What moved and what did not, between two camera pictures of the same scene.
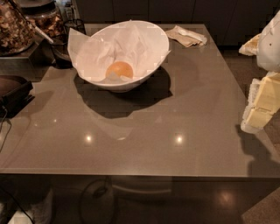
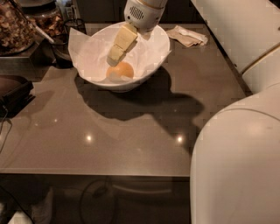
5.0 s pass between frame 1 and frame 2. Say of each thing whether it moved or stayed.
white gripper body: moved
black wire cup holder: stayed
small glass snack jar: stayed
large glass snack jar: stayed
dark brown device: stayed
